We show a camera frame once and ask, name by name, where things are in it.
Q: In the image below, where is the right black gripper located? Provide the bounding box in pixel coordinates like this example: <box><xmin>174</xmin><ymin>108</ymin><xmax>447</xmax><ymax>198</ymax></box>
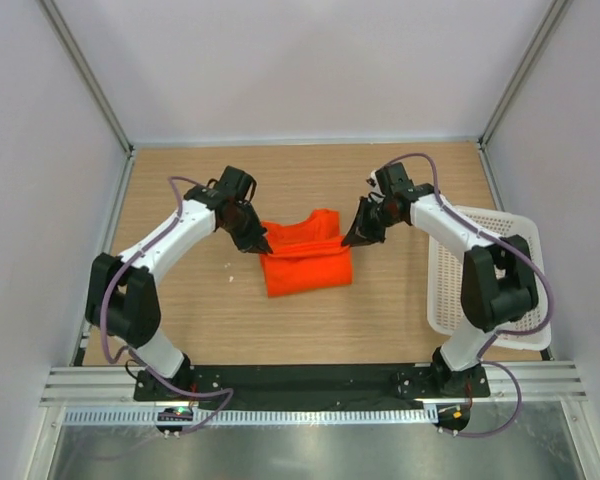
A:
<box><xmin>344</xmin><ymin>196</ymin><xmax>402</xmax><ymax>248</ymax></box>

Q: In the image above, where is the orange t shirt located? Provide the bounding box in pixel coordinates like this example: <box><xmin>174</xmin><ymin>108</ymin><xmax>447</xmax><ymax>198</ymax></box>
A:
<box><xmin>260</xmin><ymin>209</ymin><xmax>354</xmax><ymax>297</ymax></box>

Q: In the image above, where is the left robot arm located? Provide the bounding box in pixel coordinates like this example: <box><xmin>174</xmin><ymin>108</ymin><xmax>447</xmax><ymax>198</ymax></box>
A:
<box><xmin>85</xmin><ymin>166</ymin><xmax>271</xmax><ymax>400</ymax></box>

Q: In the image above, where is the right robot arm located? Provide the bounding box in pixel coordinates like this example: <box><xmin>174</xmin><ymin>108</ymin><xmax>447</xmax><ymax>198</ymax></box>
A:
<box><xmin>341</xmin><ymin>163</ymin><xmax>539</xmax><ymax>396</ymax></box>

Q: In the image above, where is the white plastic basket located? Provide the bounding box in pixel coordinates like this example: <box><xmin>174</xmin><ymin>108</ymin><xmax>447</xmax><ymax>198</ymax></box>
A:
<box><xmin>424</xmin><ymin>203</ymin><xmax>553</xmax><ymax>351</ymax></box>

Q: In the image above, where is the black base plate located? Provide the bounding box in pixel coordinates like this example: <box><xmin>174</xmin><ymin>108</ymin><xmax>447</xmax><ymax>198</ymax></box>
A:
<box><xmin>133</xmin><ymin>362</ymin><xmax>491</xmax><ymax>412</ymax></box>

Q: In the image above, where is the slotted cable duct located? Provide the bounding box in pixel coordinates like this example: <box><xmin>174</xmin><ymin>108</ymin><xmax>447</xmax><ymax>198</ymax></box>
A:
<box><xmin>63</xmin><ymin>405</ymin><xmax>438</xmax><ymax>428</ymax></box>

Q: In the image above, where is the aluminium rail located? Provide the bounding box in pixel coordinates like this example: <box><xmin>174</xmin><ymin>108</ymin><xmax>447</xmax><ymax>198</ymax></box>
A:
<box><xmin>40</xmin><ymin>361</ymin><xmax>587</xmax><ymax>406</ymax></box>

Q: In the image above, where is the left aluminium frame post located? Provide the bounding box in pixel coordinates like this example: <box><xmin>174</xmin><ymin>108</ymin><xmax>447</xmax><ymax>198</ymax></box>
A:
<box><xmin>39</xmin><ymin>0</ymin><xmax>135</xmax><ymax>154</ymax></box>

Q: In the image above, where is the aluminium frame post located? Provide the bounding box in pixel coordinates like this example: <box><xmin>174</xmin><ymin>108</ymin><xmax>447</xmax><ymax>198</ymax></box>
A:
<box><xmin>478</xmin><ymin>0</ymin><xmax>574</xmax><ymax>146</ymax></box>
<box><xmin>39</xmin><ymin>0</ymin><xmax>135</xmax><ymax>154</ymax></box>

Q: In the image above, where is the right aluminium frame post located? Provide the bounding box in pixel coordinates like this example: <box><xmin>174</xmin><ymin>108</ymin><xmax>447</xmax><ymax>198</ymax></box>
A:
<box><xmin>478</xmin><ymin>0</ymin><xmax>574</xmax><ymax>146</ymax></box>

